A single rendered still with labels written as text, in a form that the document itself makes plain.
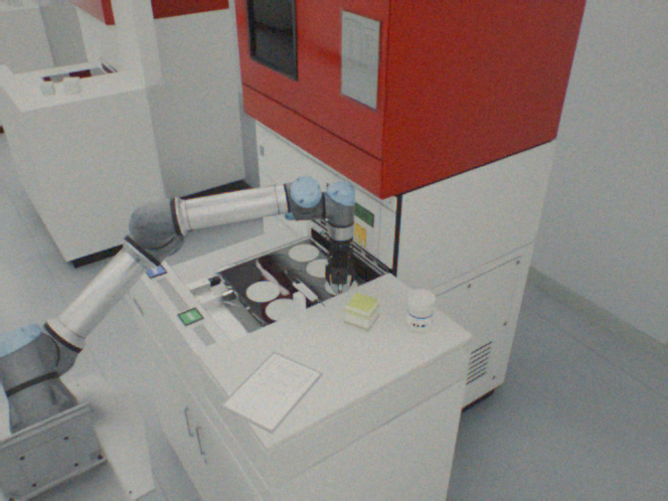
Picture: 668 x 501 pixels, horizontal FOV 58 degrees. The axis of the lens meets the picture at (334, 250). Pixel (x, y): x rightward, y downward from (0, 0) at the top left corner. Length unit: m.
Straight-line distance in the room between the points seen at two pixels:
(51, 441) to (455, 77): 1.31
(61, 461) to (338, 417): 0.63
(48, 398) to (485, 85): 1.36
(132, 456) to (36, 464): 0.21
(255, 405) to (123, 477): 0.35
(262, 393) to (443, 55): 0.95
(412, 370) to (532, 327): 1.78
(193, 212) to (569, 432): 1.89
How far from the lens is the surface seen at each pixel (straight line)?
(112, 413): 1.70
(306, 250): 2.03
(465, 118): 1.76
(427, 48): 1.58
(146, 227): 1.51
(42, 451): 1.51
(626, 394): 3.05
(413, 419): 1.66
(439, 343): 1.59
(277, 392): 1.45
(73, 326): 1.66
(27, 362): 1.53
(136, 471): 1.56
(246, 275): 1.93
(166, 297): 1.78
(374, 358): 1.53
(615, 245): 3.15
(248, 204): 1.48
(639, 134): 2.94
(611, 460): 2.76
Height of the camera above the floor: 2.02
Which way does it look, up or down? 34 degrees down
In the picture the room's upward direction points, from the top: straight up
